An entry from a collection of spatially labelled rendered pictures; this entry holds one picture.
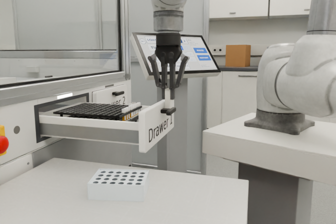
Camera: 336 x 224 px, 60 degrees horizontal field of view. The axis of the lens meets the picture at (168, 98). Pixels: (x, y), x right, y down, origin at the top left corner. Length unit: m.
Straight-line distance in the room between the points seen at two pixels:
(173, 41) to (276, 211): 0.63
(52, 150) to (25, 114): 0.17
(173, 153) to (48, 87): 1.11
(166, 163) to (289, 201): 1.01
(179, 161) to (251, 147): 1.09
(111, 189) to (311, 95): 0.52
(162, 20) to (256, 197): 0.65
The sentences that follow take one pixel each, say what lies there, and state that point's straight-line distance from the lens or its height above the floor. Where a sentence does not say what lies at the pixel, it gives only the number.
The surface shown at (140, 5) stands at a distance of 2.68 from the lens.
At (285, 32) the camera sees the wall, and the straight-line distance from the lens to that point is 4.41.
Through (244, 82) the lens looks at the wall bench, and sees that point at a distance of 3.71.
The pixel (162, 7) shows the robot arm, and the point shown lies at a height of 1.21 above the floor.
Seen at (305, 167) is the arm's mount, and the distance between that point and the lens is 0.84.
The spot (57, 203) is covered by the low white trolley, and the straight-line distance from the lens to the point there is 0.70.
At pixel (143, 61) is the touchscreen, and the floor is 1.03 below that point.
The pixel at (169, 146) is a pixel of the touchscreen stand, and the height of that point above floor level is 0.50.
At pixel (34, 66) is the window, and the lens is 0.94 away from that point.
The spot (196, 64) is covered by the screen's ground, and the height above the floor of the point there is 1.01.
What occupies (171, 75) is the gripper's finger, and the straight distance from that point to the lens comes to 0.88.
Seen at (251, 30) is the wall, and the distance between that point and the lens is 4.42.
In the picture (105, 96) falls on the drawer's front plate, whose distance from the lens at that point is 1.23.
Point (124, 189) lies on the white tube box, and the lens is 0.66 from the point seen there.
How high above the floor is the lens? 1.08
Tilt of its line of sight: 9 degrees down
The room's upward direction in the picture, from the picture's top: straight up
